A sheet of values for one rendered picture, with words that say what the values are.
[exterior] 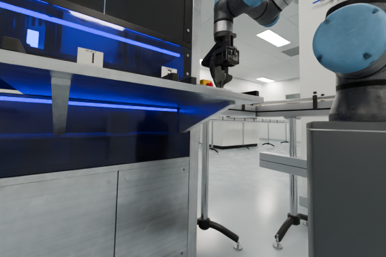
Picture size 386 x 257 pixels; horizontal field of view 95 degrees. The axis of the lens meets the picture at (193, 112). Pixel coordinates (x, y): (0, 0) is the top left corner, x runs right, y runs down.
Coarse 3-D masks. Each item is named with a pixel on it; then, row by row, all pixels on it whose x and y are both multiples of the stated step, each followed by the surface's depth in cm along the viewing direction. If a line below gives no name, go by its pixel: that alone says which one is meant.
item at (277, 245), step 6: (288, 216) 126; (294, 216) 124; (300, 216) 129; (306, 216) 135; (288, 222) 120; (294, 222) 123; (306, 222) 139; (282, 228) 117; (288, 228) 118; (276, 234) 114; (282, 234) 114; (276, 240) 113; (276, 246) 112; (282, 246) 112
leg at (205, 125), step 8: (208, 120) 121; (208, 128) 121; (208, 136) 120; (208, 144) 120; (208, 152) 120; (208, 160) 120; (208, 168) 120; (208, 176) 119; (208, 184) 119; (208, 192) 119; (208, 200) 119; (208, 208) 119; (200, 216) 119
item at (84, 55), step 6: (78, 48) 65; (78, 54) 65; (84, 54) 66; (90, 54) 67; (96, 54) 69; (102, 54) 70; (78, 60) 65; (84, 60) 66; (90, 60) 67; (96, 60) 69; (102, 60) 70; (96, 66) 69; (102, 66) 70
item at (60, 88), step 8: (56, 80) 34; (64, 80) 35; (56, 88) 35; (64, 88) 36; (56, 96) 38; (64, 96) 39; (56, 104) 41; (64, 104) 42; (56, 112) 45; (64, 112) 46; (56, 120) 49; (64, 120) 50; (56, 128) 54; (64, 128) 56
